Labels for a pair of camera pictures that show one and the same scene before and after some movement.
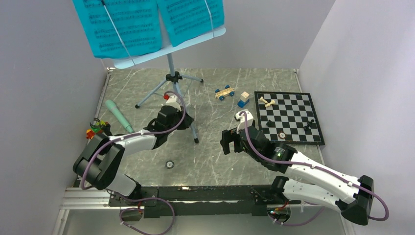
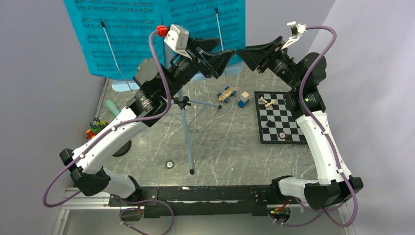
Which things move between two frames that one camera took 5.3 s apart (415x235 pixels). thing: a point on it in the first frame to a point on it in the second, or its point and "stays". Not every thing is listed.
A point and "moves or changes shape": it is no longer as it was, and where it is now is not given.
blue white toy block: x=244 y=99 stays
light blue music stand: x=172 y=77 to x=126 y=84
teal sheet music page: x=185 y=20 moves or changes shape
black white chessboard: x=288 y=117 stays
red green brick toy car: x=90 y=133 stays
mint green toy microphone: x=112 y=105 stays
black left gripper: x=186 y=123 to x=215 y=64
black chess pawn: x=270 y=124 stays
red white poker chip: x=282 y=135 stays
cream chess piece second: x=272 y=103 stays
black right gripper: x=228 y=136 to x=255 y=56
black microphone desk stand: x=105 y=128 moves or changes shape
